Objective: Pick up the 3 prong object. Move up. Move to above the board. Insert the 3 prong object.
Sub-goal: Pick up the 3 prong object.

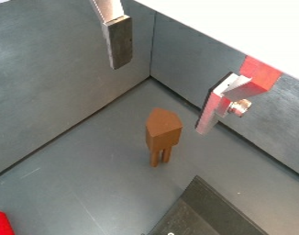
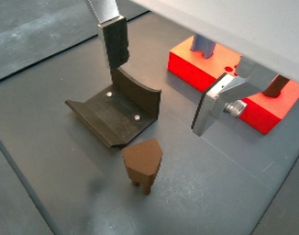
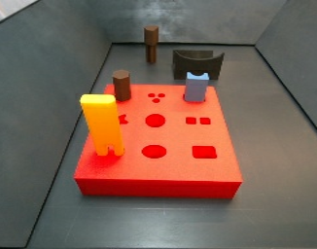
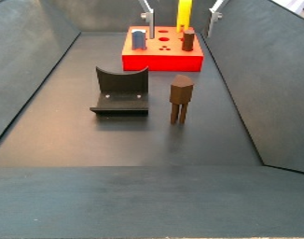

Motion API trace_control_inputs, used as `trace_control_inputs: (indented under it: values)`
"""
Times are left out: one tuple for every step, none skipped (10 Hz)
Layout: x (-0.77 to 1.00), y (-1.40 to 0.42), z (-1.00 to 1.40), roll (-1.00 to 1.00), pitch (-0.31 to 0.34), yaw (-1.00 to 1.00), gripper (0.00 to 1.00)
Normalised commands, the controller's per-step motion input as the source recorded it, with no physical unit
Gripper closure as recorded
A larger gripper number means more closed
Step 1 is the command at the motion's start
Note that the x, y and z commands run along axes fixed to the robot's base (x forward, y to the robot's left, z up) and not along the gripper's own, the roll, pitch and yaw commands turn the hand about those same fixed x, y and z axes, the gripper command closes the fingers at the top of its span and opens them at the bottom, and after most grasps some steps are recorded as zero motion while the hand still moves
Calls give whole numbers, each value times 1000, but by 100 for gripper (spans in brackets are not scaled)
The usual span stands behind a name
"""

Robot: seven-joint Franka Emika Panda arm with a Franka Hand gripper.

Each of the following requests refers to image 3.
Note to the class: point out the brown three-prong peg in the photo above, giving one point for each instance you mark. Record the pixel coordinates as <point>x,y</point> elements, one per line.
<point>152,40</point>

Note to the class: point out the red foam peg board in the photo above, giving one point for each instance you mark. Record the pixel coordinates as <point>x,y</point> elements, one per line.
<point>179,150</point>

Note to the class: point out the yellow two-prong block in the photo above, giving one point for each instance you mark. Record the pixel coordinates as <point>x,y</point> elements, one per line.
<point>101,114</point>

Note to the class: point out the light blue notched block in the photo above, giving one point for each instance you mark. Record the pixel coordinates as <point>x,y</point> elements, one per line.
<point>196,87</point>

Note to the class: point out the brown hexagonal peg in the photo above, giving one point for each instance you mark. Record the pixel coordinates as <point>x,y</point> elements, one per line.
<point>122,89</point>

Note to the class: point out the black curved cradle bracket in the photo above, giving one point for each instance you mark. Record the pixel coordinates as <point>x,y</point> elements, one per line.
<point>196,62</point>

